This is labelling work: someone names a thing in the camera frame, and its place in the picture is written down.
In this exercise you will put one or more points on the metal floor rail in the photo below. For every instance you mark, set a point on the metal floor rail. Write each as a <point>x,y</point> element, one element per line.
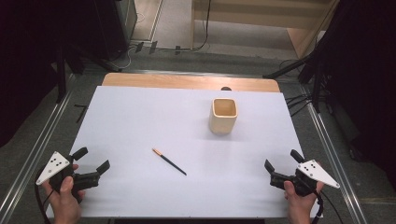
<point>330,155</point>
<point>37,143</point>

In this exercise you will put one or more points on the person's left hand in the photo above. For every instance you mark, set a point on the person's left hand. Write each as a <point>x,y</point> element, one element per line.
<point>65,207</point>

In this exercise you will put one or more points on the beige square pen holder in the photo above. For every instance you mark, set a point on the beige square pen holder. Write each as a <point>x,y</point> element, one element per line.
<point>221,123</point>

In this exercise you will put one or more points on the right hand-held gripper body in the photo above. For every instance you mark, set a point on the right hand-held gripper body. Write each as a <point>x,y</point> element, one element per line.
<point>316,172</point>

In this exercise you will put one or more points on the black pencil with orange end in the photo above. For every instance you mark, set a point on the black pencil with orange end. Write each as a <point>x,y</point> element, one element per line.
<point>169,161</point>

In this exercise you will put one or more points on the dark cabinet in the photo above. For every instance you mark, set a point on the dark cabinet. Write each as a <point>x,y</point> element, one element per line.
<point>113,28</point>

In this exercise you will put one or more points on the black curtain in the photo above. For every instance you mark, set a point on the black curtain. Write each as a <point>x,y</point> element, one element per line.
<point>367,77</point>
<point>25,62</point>

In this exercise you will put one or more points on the dark round table grommet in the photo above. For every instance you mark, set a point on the dark round table grommet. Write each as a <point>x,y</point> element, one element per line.
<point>226,88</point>

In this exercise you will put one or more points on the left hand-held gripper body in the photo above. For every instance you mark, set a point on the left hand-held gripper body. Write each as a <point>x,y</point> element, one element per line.
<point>55,165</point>

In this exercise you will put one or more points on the black stand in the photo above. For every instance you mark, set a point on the black stand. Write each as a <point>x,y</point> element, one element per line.
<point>61,77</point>
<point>316,84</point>

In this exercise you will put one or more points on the white table mat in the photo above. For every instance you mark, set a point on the white table mat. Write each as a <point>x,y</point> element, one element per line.
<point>149,118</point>

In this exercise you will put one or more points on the light wooden furniture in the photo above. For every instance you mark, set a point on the light wooden furniture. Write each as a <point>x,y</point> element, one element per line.
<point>249,18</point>

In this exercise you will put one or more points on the person's right hand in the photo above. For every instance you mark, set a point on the person's right hand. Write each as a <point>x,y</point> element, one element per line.
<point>300,208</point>

